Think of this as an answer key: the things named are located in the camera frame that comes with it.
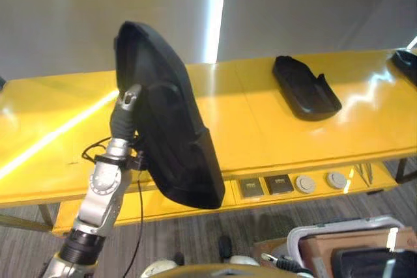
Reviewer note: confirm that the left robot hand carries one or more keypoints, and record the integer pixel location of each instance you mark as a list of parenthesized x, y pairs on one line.
[(123, 125)]

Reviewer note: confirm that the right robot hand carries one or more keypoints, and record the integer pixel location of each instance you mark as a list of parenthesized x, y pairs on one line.
[(277, 261)]

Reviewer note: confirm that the black sole-shaped part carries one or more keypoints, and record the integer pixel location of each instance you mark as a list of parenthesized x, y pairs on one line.
[(407, 64), (176, 121), (368, 263), (1, 84), (306, 92)]

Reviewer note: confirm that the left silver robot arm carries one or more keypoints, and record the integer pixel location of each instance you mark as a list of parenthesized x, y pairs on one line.
[(104, 187)]

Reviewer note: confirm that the white plastic box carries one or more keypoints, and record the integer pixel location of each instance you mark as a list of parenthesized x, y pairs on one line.
[(294, 235)]

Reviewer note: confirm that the dark square box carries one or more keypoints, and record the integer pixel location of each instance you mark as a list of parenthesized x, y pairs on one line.
[(278, 184), (251, 187)]

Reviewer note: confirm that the yellow metal shelf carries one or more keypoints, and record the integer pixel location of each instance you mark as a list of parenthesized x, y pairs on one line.
[(260, 134)]

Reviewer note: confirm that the right robot leg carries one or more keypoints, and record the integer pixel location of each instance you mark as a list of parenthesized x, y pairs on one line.
[(242, 260)]

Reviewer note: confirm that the robot leg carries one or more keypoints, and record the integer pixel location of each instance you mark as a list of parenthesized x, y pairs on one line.
[(159, 269), (242, 260)]

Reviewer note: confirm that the brown cardboard sheet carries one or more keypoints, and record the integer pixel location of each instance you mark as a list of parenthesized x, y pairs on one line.
[(325, 242)]

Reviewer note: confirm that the grey round disc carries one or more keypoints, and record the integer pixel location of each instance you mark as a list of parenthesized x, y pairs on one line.
[(305, 184), (336, 180)]

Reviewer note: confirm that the left robot leg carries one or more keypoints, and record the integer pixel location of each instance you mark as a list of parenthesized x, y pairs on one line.
[(159, 269)]

